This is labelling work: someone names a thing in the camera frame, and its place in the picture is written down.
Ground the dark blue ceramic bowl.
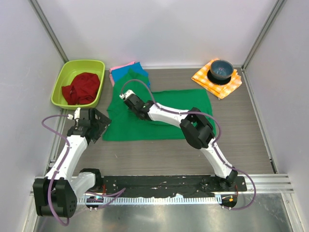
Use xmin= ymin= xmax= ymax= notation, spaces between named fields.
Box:
xmin=210 ymin=60 xmax=234 ymax=80

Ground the blue t shirt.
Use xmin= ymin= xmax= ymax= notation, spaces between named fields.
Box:
xmin=112 ymin=62 xmax=151 ymax=88

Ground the black saucer plate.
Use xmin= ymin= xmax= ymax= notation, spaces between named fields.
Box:
xmin=207 ymin=68 xmax=234 ymax=85

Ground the green t shirt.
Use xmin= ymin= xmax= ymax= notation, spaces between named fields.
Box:
xmin=102 ymin=69 xmax=212 ymax=142

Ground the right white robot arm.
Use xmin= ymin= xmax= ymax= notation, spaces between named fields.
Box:
xmin=120 ymin=90 xmax=238 ymax=191

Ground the lime green plastic basin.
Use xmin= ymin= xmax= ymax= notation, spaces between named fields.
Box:
xmin=51 ymin=59 xmax=105 ymax=110

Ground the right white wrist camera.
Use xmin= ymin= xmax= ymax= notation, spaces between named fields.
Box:
xmin=119 ymin=89 xmax=135 ymax=100

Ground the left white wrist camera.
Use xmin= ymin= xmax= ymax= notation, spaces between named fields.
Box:
xmin=67 ymin=107 xmax=81 ymax=122

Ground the red t shirt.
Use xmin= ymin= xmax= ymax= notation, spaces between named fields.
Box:
xmin=61 ymin=72 xmax=100 ymax=105

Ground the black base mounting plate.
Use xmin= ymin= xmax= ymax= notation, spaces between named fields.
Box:
xmin=88 ymin=175 xmax=247 ymax=198

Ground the orange checkered cloth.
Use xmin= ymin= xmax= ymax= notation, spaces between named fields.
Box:
xmin=191 ymin=58 xmax=242 ymax=100

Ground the pink t shirt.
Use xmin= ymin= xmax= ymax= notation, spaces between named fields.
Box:
xmin=109 ymin=61 xmax=135 ymax=87

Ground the perforated metal rail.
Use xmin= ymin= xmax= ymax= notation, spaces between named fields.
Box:
xmin=77 ymin=194 xmax=222 ymax=205

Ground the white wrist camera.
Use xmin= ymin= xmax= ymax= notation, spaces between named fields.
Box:
xmin=67 ymin=107 xmax=81 ymax=122
xmin=119 ymin=89 xmax=135 ymax=100

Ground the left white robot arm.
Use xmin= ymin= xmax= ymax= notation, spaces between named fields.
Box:
xmin=32 ymin=108 xmax=112 ymax=218

